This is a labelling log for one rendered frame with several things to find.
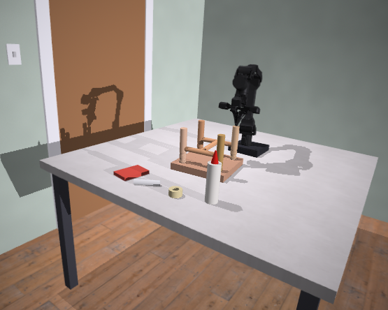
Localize beige tape roll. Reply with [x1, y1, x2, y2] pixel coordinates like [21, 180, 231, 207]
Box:
[168, 186, 182, 198]

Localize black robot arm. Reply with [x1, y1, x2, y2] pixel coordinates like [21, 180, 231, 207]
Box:
[231, 64, 262, 146]

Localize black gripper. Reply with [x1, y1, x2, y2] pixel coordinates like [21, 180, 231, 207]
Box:
[219, 91, 260, 126]

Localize flat red rectangular block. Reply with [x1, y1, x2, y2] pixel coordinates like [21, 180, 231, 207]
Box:
[113, 165, 149, 181]

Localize brown wooden stool legs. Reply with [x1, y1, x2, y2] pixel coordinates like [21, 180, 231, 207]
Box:
[179, 120, 240, 166]

